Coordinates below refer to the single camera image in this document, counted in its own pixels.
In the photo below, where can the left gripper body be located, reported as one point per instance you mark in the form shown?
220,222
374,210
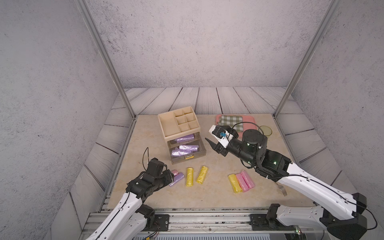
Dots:
167,178

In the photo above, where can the pink bag roll inner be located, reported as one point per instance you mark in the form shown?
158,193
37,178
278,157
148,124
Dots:
242,182

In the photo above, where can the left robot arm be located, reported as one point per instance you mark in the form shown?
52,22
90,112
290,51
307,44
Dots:
131,215

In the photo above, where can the beige drawer organizer cabinet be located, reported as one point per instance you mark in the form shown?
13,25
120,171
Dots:
178,123

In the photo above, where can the middle yellow bag roll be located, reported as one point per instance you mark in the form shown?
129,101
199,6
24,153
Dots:
202,175

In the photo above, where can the green translucent cup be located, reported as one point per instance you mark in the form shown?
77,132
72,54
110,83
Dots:
267,131

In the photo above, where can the angled purple bag roll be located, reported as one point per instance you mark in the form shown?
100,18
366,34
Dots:
192,148

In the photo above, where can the green checkered cloth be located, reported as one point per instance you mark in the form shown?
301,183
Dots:
234,122

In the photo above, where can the pink plastic tray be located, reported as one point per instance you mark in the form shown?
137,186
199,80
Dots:
248,123

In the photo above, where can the left yellow bag roll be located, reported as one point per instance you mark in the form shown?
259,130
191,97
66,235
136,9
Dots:
190,177

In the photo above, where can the metal fork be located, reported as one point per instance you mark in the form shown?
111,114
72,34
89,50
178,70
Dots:
282,189

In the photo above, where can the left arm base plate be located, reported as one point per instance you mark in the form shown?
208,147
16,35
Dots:
157,223

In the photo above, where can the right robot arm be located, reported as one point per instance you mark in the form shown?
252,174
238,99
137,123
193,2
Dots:
336,212

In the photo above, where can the grey translucent drawer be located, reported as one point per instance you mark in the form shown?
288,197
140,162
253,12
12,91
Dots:
197,141

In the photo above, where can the yellow bag roll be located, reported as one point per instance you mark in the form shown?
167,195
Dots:
235,184
202,175
190,177

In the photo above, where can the pink bag roll outer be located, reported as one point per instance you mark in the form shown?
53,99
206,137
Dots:
248,180

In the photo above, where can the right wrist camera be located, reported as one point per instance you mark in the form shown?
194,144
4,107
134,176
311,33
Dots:
223,134

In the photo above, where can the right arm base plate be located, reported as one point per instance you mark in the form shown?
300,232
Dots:
259,222

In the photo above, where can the pink bag roll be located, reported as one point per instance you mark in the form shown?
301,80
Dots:
248,180
175,173
242,182

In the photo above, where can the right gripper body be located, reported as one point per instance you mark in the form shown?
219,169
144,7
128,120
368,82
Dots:
223,148

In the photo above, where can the right yellow bag roll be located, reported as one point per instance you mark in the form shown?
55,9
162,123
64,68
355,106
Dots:
235,184

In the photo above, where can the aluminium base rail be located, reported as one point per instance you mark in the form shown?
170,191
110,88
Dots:
210,223

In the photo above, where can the left pink bag roll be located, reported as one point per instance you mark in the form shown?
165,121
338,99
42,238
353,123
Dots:
175,173

